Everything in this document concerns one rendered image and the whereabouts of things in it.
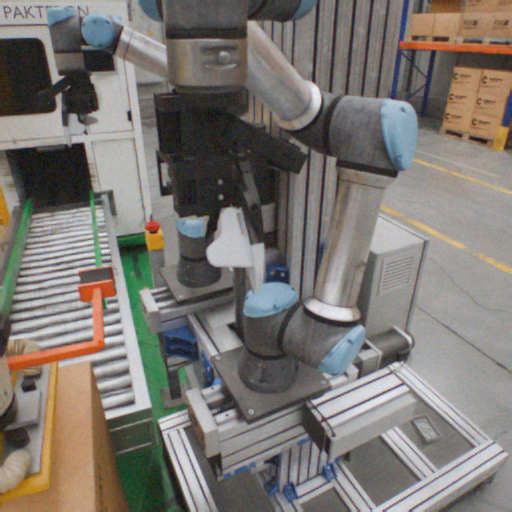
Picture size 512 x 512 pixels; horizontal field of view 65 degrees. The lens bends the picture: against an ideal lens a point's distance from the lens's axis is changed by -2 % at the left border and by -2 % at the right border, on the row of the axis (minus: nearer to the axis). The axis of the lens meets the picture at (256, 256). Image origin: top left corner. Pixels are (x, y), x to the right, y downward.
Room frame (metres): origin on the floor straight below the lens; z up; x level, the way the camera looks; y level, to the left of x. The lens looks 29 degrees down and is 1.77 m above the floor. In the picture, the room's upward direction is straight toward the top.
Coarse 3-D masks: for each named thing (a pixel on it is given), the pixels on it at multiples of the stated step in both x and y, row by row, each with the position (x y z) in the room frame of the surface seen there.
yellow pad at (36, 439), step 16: (48, 368) 0.70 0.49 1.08; (16, 384) 0.65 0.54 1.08; (32, 384) 0.63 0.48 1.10; (48, 384) 0.66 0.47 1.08; (48, 400) 0.61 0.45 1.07; (48, 416) 0.57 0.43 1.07; (16, 432) 0.51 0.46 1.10; (32, 432) 0.53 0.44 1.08; (48, 432) 0.53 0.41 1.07; (0, 448) 0.50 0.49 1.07; (16, 448) 0.49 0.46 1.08; (32, 448) 0.49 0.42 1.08; (48, 448) 0.50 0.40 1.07; (0, 464) 0.46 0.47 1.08; (32, 464) 0.46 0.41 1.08; (48, 464) 0.47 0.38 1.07; (32, 480) 0.43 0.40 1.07; (48, 480) 0.44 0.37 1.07; (0, 496) 0.40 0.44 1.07; (16, 496) 0.41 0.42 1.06
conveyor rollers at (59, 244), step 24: (48, 216) 2.83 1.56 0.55; (72, 216) 2.86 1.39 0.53; (48, 240) 2.47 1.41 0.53; (72, 240) 2.45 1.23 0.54; (24, 264) 2.11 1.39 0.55; (48, 264) 2.14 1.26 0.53; (72, 264) 2.12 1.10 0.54; (24, 288) 1.86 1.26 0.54; (48, 288) 1.89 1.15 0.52; (72, 288) 1.86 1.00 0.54; (24, 312) 1.63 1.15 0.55; (48, 312) 1.65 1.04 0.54; (72, 312) 1.63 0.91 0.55; (24, 336) 1.45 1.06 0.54; (48, 336) 1.48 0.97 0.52; (72, 336) 1.45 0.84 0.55; (120, 336) 1.45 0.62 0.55; (72, 360) 1.29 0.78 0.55; (96, 360) 1.31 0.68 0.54; (120, 384) 1.17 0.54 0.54
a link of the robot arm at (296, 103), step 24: (144, 0) 0.57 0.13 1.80; (264, 48) 0.65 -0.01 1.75; (264, 72) 0.66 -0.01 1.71; (288, 72) 0.70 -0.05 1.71; (264, 96) 0.70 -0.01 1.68; (288, 96) 0.71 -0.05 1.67; (312, 96) 0.77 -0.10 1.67; (336, 96) 0.80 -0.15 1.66; (288, 120) 0.76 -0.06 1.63; (312, 120) 0.76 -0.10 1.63; (312, 144) 0.79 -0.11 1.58
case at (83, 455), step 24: (72, 384) 0.79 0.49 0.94; (96, 384) 0.86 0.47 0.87; (72, 408) 0.71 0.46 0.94; (96, 408) 0.77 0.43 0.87; (72, 432) 0.63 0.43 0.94; (96, 432) 0.68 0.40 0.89; (72, 456) 0.57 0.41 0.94; (96, 456) 0.60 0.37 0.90; (72, 480) 0.52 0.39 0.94; (96, 480) 0.53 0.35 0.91; (0, 504) 0.46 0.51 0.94; (24, 504) 0.46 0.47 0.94; (48, 504) 0.46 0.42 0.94; (72, 504) 0.46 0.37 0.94; (96, 504) 0.48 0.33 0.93
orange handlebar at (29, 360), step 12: (96, 300) 0.82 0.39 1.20; (96, 312) 0.77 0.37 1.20; (96, 324) 0.72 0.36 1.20; (96, 336) 0.68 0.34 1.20; (60, 348) 0.64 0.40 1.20; (72, 348) 0.64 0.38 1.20; (84, 348) 0.65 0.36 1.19; (96, 348) 0.65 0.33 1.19; (12, 360) 0.61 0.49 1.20; (24, 360) 0.61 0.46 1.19; (36, 360) 0.61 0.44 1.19; (48, 360) 0.62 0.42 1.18; (60, 360) 0.63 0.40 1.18
